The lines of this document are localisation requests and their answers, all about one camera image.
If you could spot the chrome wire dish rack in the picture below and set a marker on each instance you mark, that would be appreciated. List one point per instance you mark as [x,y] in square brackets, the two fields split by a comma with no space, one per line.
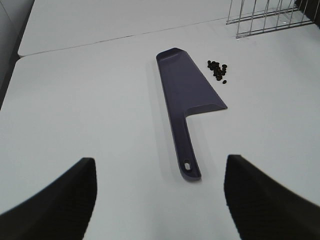
[256,17]

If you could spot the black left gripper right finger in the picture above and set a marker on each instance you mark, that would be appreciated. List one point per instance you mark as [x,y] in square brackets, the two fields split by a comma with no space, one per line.
[263,209]

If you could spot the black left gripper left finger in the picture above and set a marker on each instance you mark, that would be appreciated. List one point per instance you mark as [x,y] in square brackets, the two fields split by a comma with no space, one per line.
[60,211]

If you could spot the pile of coffee beans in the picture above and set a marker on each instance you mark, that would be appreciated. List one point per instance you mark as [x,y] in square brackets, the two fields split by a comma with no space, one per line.
[218,70]

